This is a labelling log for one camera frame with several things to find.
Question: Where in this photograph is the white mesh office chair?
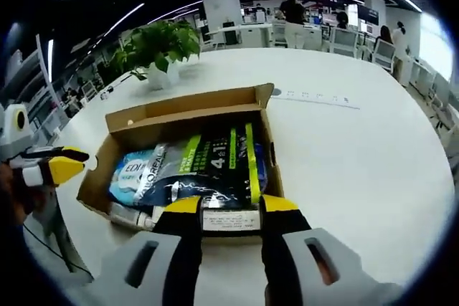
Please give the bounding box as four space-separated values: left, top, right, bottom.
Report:
328 28 360 59
370 39 398 71

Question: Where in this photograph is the brown cardboard shoe box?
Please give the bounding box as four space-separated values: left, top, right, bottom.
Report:
77 82 287 239

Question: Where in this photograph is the table cable outlet strip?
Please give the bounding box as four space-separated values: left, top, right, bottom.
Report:
270 86 362 111

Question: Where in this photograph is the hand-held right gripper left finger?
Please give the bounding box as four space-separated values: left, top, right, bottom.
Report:
100 194 205 306

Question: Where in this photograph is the dark computer monitor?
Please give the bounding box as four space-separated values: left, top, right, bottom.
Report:
358 4 381 26

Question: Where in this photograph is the dark blue packet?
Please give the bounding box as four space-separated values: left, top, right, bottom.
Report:
255 142 270 193

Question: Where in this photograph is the blue soft wipes packet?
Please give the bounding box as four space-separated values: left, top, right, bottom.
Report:
108 150 158 206

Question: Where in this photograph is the white square pillar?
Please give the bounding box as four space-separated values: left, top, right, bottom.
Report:
199 0 240 32

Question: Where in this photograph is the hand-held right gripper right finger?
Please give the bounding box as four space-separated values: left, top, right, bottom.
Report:
258 193 406 306

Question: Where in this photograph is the white tube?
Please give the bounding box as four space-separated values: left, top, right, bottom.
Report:
108 201 158 231

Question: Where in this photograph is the person's left hand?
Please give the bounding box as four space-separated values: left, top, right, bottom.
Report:
0 162 47 227

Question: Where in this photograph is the grey black pouch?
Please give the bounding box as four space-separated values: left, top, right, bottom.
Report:
134 135 230 209

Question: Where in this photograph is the black cable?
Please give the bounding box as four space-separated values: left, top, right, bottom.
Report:
22 222 95 280

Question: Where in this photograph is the green plant in white pot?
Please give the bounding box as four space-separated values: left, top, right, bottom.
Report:
108 20 202 91

